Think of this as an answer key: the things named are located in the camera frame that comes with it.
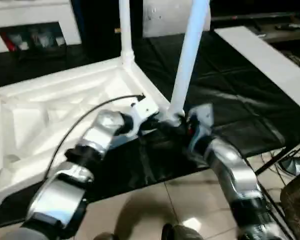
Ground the white plastic table top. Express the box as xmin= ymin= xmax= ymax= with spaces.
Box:
xmin=0 ymin=56 xmax=188 ymax=206

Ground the black tripod stand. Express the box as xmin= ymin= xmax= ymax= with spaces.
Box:
xmin=254 ymin=142 xmax=300 ymax=176

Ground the black bar with red mark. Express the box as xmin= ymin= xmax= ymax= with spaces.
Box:
xmin=211 ymin=13 xmax=300 ymax=21

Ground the dark right robot foot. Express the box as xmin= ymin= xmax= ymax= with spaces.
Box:
xmin=162 ymin=223 xmax=203 ymax=240

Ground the white flat panel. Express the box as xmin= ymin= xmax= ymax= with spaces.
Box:
xmin=214 ymin=26 xmax=300 ymax=115

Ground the grey floor device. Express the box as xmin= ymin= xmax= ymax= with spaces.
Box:
xmin=279 ymin=156 xmax=300 ymax=176

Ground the white plastic table leg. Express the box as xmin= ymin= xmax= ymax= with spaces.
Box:
xmin=166 ymin=0 xmax=212 ymax=127
xmin=118 ymin=0 xmax=136 ymax=68

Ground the black remote control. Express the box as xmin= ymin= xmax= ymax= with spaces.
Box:
xmin=276 ymin=23 xmax=300 ymax=30

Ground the dark robot foot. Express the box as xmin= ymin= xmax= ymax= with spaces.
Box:
xmin=97 ymin=232 xmax=117 ymax=240
xmin=162 ymin=223 xmax=203 ymax=240

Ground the white cabinet with glass doors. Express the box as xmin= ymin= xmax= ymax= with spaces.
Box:
xmin=0 ymin=0 xmax=83 ymax=54

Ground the grey low table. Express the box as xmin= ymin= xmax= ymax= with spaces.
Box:
xmin=254 ymin=17 xmax=300 ymax=45

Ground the dark left robot foot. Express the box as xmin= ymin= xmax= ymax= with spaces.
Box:
xmin=97 ymin=232 xmax=117 ymax=240

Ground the black cabinet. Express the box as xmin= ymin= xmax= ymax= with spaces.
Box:
xmin=79 ymin=0 xmax=145 ymax=58

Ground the black work mat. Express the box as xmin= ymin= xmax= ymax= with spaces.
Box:
xmin=0 ymin=31 xmax=300 ymax=223

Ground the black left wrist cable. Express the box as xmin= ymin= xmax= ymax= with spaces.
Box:
xmin=43 ymin=93 xmax=146 ymax=185

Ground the brown woven basket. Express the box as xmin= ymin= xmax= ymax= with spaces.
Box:
xmin=279 ymin=172 xmax=300 ymax=240

